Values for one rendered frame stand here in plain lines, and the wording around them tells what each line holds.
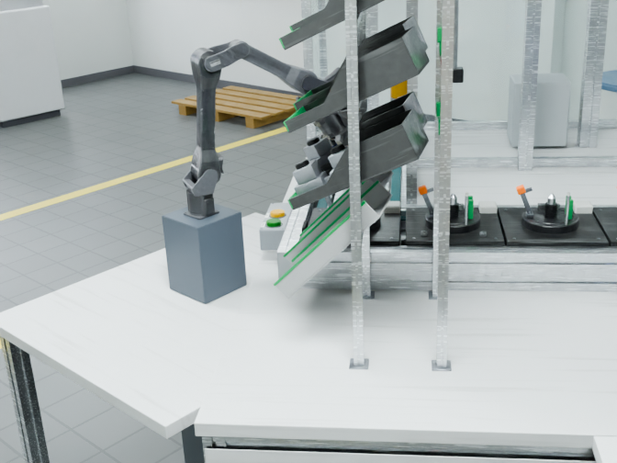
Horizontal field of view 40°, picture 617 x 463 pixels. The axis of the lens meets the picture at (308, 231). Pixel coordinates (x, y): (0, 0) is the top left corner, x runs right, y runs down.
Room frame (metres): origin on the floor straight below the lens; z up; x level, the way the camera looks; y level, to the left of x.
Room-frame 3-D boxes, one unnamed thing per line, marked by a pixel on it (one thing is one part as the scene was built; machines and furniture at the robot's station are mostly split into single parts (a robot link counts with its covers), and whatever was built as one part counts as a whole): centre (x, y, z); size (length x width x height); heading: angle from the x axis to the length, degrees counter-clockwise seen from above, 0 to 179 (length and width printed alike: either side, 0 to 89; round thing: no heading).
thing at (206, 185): (1.95, 0.26, 1.15); 0.09 x 0.07 x 0.06; 23
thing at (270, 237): (2.17, 0.08, 0.93); 0.21 x 0.07 x 0.06; 173
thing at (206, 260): (1.95, 0.26, 0.96); 0.14 x 0.14 x 0.20; 46
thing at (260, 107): (7.33, 0.51, 0.05); 1.14 x 0.78 x 0.11; 46
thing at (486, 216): (2.03, -0.37, 1.01); 0.24 x 0.24 x 0.13; 83
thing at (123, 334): (1.91, 0.22, 0.84); 0.90 x 0.70 x 0.03; 136
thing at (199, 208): (1.95, 0.26, 1.09); 0.07 x 0.07 x 0.06; 46
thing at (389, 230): (2.06, -0.12, 0.96); 0.24 x 0.24 x 0.02; 83
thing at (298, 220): (2.35, 0.00, 0.91); 0.89 x 0.06 x 0.11; 173
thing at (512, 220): (2.00, -0.62, 1.01); 0.24 x 0.24 x 0.13; 83
